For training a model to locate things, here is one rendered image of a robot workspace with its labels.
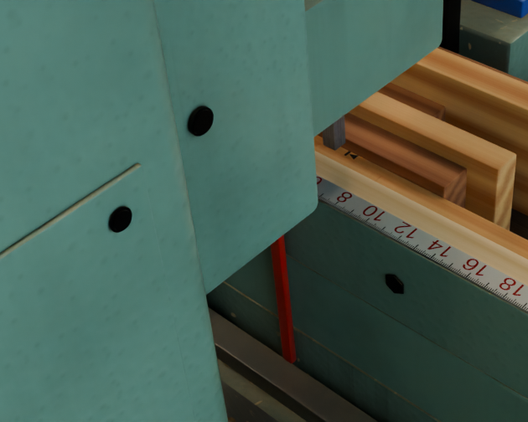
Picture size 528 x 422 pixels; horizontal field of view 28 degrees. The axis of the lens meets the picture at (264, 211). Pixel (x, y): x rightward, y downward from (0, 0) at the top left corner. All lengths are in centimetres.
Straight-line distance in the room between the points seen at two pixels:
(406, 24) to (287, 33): 14
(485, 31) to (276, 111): 26
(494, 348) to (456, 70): 17
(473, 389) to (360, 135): 15
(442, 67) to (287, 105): 20
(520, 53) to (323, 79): 20
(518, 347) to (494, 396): 4
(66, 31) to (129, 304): 9
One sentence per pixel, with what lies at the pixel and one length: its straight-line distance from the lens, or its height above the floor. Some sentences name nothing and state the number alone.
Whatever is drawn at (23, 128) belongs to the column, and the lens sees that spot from 27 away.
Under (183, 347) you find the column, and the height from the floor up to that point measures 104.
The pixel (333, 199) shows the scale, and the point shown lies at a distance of 53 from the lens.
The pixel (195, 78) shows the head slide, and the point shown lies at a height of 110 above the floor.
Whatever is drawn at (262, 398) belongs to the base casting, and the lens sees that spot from 64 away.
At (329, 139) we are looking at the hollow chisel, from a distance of 57.
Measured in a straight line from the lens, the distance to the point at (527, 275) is 50.
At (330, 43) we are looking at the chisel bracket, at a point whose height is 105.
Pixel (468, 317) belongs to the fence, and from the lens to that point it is 50.
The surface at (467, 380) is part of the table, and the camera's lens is 54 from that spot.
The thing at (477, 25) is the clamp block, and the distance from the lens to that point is 65.
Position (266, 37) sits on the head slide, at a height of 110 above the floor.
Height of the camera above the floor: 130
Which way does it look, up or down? 41 degrees down
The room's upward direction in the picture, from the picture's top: 7 degrees counter-clockwise
